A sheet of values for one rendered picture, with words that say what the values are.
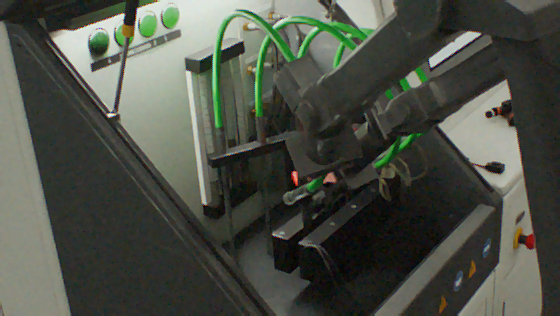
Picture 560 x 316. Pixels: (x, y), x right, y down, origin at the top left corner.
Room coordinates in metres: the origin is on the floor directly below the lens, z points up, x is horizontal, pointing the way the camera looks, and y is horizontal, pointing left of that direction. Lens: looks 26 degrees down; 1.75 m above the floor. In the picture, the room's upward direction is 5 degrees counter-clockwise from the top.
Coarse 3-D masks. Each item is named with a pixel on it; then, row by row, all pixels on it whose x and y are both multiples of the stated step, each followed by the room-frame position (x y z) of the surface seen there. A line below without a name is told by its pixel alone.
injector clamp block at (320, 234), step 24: (360, 192) 1.47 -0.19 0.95; (384, 192) 1.43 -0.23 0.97; (312, 216) 1.34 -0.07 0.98; (336, 216) 1.34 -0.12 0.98; (360, 216) 1.35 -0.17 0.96; (384, 216) 1.43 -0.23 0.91; (288, 240) 1.27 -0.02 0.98; (312, 240) 1.25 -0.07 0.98; (336, 240) 1.28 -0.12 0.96; (360, 240) 1.35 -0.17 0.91; (288, 264) 1.26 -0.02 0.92; (312, 264) 1.23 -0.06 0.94; (336, 264) 1.28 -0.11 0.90; (360, 264) 1.35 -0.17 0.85
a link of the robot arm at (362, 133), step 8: (368, 112) 1.16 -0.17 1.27; (376, 112) 1.16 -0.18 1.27; (360, 120) 1.18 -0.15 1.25; (368, 120) 1.15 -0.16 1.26; (376, 120) 1.16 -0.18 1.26; (360, 128) 1.17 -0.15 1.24; (368, 128) 1.14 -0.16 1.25; (376, 128) 1.14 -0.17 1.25; (360, 136) 1.15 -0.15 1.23; (368, 136) 1.13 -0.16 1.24; (376, 136) 1.13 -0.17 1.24; (384, 136) 1.14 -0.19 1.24; (392, 136) 1.14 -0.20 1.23; (360, 144) 1.15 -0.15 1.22; (368, 144) 1.14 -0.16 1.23; (376, 144) 1.13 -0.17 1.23; (384, 144) 1.13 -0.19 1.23; (392, 144) 1.14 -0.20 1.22; (368, 152) 1.14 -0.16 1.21; (376, 152) 1.14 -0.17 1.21
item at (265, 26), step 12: (240, 12) 1.29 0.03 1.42; (252, 12) 1.26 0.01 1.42; (228, 24) 1.35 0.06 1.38; (264, 24) 1.22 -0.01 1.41; (216, 36) 1.38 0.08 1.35; (276, 36) 1.19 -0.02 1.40; (216, 48) 1.38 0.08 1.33; (288, 48) 1.17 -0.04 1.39; (216, 60) 1.39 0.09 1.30; (288, 60) 1.16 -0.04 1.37; (216, 72) 1.40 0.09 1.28; (216, 84) 1.41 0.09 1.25; (216, 96) 1.41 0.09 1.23; (216, 108) 1.41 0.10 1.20; (216, 120) 1.41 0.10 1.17
